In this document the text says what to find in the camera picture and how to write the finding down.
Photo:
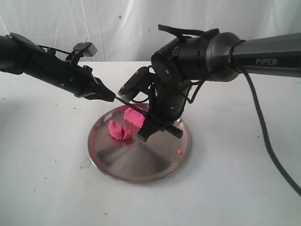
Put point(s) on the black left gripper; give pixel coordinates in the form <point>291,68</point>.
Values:
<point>74,79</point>

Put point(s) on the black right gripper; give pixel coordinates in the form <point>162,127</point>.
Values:
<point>166,105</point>

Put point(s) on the pink clay piece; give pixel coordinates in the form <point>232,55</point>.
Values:
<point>134,117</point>
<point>119,132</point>

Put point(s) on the black knife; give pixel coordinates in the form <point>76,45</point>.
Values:
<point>150,125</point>

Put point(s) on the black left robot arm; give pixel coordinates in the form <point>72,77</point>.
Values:
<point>19,55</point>

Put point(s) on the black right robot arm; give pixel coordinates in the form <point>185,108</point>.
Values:
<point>194,57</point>

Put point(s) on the round stainless steel plate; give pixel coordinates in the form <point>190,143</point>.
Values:
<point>132,160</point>

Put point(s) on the white backdrop sheet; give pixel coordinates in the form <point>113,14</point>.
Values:
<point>127,30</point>

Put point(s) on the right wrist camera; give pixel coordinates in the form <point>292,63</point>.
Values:
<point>138,82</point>

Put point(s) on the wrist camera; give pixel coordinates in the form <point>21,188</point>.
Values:
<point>83,49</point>
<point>138,82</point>

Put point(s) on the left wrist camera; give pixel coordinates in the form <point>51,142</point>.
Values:
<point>83,49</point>

